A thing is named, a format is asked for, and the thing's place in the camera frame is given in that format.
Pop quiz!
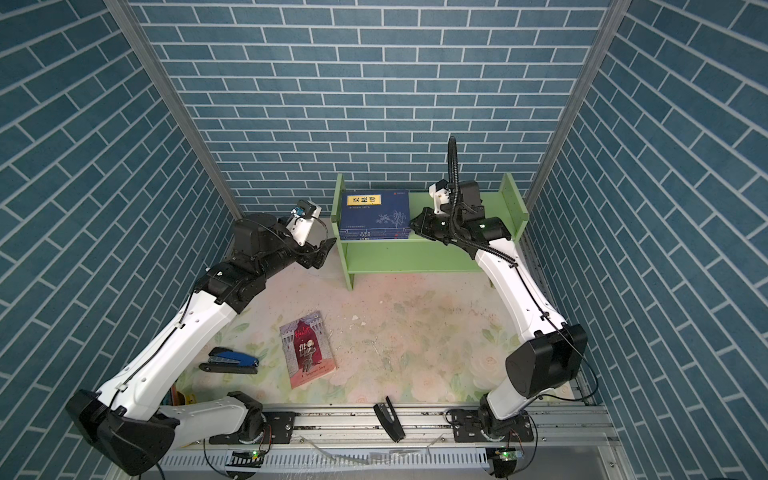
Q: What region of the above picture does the blue book yellow label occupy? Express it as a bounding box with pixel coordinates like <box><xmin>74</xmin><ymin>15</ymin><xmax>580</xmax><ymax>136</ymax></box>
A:
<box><xmin>339</xmin><ymin>190</ymin><xmax>411</xmax><ymax>241</ymax></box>

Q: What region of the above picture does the red illustrated book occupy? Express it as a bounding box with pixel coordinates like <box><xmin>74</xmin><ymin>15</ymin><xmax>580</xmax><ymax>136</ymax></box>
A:
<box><xmin>279</xmin><ymin>311</ymin><xmax>337</xmax><ymax>389</ymax></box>

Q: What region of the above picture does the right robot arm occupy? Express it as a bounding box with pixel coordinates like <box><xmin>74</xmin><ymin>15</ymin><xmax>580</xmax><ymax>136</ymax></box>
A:
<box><xmin>410</xmin><ymin>136</ymin><xmax>588</xmax><ymax>440</ymax></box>

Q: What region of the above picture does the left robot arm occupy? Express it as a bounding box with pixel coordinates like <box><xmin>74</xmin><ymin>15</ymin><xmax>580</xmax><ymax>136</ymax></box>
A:
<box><xmin>65</xmin><ymin>202</ymin><xmax>336</xmax><ymax>476</ymax></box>

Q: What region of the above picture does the green two-tier shelf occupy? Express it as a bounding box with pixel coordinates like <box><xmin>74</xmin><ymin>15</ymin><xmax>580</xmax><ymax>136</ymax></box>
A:
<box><xmin>336</xmin><ymin>173</ymin><xmax>530</xmax><ymax>289</ymax></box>

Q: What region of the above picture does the blue black stapler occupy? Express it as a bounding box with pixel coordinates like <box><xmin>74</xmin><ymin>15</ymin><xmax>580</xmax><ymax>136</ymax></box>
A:
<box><xmin>198</xmin><ymin>347</ymin><xmax>259</xmax><ymax>375</ymax></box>

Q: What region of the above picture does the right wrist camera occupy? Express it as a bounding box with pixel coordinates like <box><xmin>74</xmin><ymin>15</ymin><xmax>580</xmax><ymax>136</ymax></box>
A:
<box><xmin>428</xmin><ymin>179</ymin><xmax>450</xmax><ymax>216</ymax></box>

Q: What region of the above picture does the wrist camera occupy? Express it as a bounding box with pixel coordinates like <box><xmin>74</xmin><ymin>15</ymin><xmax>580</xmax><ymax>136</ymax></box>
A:
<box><xmin>286</xmin><ymin>200</ymin><xmax>322</xmax><ymax>246</ymax></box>
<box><xmin>428</xmin><ymin>179</ymin><xmax>450</xmax><ymax>216</ymax></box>

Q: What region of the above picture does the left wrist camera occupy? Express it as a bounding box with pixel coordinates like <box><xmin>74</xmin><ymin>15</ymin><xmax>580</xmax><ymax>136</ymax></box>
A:
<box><xmin>286</xmin><ymin>200</ymin><xmax>322</xmax><ymax>246</ymax></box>

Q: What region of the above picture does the black clip on rail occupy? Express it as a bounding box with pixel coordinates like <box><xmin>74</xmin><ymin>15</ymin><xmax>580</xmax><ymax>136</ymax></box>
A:
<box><xmin>373</xmin><ymin>396</ymin><xmax>405</xmax><ymax>443</ymax></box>

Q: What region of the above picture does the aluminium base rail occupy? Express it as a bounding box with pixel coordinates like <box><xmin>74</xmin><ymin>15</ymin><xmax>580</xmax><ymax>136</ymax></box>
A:
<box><xmin>143</xmin><ymin>405</ymin><xmax>632</xmax><ymax>479</ymax></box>

